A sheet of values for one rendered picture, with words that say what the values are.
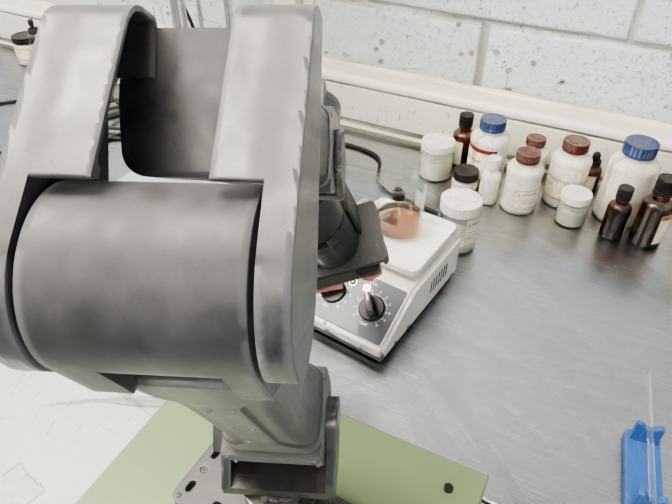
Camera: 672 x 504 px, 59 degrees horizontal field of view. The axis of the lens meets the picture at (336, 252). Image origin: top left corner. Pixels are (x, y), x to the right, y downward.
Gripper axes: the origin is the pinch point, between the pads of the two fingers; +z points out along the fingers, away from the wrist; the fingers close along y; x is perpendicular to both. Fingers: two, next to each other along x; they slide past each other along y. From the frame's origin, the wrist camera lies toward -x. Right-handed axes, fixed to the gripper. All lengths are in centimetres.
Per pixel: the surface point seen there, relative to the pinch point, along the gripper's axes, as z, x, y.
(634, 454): 10.1, 22.5, -22.9
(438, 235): 10.0, -7.0, -9.9
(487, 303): 18.1, 0.6, -13.6
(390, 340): 7.5, 5.7, -1.4
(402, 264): 6.1, -2.6, -5.0
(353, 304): 7.0, 0.4, 2.0
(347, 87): 28, -51, -1
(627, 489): 7.9, 25.5, -20.8
